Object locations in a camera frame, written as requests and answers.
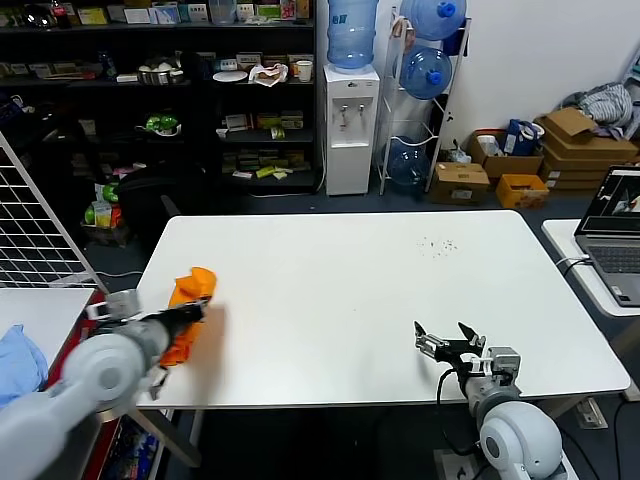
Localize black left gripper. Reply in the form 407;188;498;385
159;298;214;335

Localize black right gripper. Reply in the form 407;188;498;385
413;320;489;374

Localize orange t-shirt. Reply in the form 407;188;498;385
158;266;220;369

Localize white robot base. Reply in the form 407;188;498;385
433;447;489;480

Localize grey pile of clothes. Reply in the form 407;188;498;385
555;82;635;129

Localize large white work table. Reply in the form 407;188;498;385
134;209;632;469

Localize basket of snack packets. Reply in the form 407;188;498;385
82;182;135;247

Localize black office chair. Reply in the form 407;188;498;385
115;164;206;241

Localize small white side table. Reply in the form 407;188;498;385
541;218;640;401

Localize blue patterned bag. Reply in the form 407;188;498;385
112;414;164;480

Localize red edged white table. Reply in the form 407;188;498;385
0;287;126;480

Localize closed labelled cardboard box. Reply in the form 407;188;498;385
430;162;492;206

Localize yellow cardboard box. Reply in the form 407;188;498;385
495;173;551;210

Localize grey open laptop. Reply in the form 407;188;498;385
574;165;640;307

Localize white knotted plastic bag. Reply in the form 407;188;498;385
445;140;474;166

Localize open brown cardboard box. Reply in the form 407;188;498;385
468;130;545;178

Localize green toy vegetables in bowl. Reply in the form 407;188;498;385
134;113;181;137

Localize light blue cloth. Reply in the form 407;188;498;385
0;323;50;409

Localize flat cardboard box white label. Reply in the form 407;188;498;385
541;170;612;192

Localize white water dispenser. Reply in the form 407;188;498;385
322;64;381;197

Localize blue paper bag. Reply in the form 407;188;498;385
504;119;545;157

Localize flat brown cardboard box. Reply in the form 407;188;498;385
540;156;626;176

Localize white metal jug rack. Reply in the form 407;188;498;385
378;7;473;197

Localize metal bowl with white buns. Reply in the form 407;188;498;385
137;63;185;86

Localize cardboard box with raised flap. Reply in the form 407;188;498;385
533;107;640;163

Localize crumpled white plastic bag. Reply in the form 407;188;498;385
248;63;290;89

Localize blue capped water jug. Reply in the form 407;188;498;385
400;45;454;101
399;0;468;42

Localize black shelving unit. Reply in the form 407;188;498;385
0;0;320;197

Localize blue white product box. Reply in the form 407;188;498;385
152;2;181;24

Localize clear plastic container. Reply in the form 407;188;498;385
208;0;238;25

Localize labelled blue water jug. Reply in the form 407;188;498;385
327;0;380;71

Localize cola bottle red label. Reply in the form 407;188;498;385
49;0;74;29

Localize dark glass bowl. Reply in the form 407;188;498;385
22;3;54;27

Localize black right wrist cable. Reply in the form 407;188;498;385
436;367;469;406

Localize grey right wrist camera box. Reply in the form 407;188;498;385
487;347;522;389

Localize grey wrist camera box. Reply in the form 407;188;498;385
84;289;141;321
487;347;522;389

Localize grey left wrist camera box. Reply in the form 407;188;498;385
84;289;141;321

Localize laptop power cable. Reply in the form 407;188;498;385
555;254;590;277

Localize white wire grid panel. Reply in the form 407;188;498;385
0;130;109;296

